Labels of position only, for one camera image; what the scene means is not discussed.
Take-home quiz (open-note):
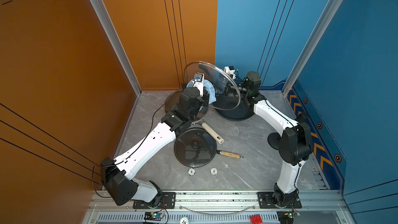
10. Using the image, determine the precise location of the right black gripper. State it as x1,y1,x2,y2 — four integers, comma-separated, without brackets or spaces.
211,76,252,97

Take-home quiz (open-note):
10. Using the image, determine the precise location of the light blue microfibre cloth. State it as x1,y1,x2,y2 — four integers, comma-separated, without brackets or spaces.
187,79,217,104

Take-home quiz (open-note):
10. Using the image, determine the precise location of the large glass pot lid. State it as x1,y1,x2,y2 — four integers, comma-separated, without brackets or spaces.
164,89,209,124

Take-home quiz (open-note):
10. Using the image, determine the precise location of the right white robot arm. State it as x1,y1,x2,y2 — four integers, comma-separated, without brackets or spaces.
219,71,314,208

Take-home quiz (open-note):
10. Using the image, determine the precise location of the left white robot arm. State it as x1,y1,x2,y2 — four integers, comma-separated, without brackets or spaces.
99,87,210,207

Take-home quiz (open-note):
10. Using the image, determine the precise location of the white round marker one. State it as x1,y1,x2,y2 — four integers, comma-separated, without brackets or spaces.
210,168,218,175

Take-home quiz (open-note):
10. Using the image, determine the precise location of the white round marker five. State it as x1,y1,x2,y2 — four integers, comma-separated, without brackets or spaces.
188,168,195,176

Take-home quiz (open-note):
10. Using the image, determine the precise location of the white round numbered tag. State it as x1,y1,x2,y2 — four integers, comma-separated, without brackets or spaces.
179,217,189,224

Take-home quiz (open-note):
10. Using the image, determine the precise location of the green circuit board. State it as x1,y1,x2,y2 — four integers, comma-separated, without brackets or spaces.
143,212,165,224

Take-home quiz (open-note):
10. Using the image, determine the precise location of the red perforated block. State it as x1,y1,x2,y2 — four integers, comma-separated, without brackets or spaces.
250,215,263,224

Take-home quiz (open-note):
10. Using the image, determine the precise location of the brown wok cream handle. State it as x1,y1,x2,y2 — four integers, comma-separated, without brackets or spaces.
175,112,224,144

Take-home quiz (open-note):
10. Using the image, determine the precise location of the black wok black handle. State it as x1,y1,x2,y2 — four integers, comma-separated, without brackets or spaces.
215,91,254,121

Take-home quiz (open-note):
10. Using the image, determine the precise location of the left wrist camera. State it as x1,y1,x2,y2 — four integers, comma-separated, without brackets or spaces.
192,73,204,97

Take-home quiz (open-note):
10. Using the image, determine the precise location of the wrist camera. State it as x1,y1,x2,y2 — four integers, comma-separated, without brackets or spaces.
192,73,204,97
224,66,236,80

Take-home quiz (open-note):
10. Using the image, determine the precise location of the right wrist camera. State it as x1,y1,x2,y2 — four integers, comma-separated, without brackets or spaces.
224,66,236,80

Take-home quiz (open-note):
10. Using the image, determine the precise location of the small pan wooden handle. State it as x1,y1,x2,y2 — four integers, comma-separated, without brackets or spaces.
174,127,244,169

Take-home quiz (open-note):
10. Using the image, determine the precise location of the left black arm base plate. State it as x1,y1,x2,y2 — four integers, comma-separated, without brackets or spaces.
133,192,176,209

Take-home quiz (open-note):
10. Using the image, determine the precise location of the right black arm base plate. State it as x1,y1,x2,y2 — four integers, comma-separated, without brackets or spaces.
257,191,302,209

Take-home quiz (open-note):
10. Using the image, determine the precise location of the small board with wires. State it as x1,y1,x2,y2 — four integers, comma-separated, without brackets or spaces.
285,211,301,219

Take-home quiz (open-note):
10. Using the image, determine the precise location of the aluminium front rail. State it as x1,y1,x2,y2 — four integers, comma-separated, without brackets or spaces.
88,189,347,213

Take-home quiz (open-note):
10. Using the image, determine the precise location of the left aluminium corner post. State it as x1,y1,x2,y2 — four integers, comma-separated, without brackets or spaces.
77,0,143,96

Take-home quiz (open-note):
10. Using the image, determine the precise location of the aluminium corner post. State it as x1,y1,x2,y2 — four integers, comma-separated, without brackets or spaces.
282,0,343,96
77,0,143,96

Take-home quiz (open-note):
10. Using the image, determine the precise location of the right aluminium corner post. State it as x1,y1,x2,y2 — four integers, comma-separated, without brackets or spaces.
282,0,343,96

